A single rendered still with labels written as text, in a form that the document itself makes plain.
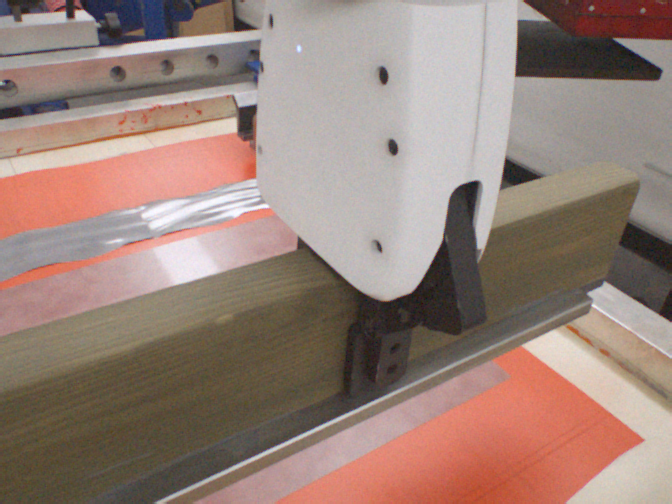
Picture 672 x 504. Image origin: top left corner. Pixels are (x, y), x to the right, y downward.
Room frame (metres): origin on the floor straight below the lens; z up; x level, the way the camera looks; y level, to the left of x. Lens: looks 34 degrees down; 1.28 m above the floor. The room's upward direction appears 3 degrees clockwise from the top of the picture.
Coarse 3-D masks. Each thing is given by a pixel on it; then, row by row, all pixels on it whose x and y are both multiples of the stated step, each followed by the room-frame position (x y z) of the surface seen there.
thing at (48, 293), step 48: (0, 192) 0.57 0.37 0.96; (48, 192) 0.57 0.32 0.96; (96, 192) 0.58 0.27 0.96; (144, 240) 0.49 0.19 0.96; (0, 288) 0.40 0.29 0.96; (48, 288) 0.41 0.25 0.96; (96, 288) 0.41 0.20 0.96; (144, 288) 0.41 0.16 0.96; (240, 480) 0.23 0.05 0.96; (288, 480) 0.23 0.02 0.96
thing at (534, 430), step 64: (128, 192) 0.58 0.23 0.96; (192, 192) 0.59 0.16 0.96; (192, 256) 0.47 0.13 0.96; (256, 256) 0.47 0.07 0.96; (448, 384) 0.32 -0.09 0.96; (512, 384) 0.32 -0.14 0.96; (320, 448) 0.26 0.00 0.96; (384, 448) 0.26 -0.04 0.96; (448, 448) 0.26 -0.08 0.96; (512, 448) 0.26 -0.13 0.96; (576, 448) 0.27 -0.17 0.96
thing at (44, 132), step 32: (160, 96) 0.79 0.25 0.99; (192, 96) 0.80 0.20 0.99; (224, 96) 0.81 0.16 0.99; (0, 128) 0.66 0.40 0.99; (32, 128) 0.67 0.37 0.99; (64, 128) 0.69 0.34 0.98; (96, 128) 0.71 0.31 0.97; (128, 128) 0.74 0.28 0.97; (160, 128) 0.76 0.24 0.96; (608, 288) 0.40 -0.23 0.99; (576, 320) 0.39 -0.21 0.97; (608, 320) 0.37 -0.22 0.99; (640, 320) 0.36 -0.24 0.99; (608, 352) 0.36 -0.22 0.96; (640, 352) 0.34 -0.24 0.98
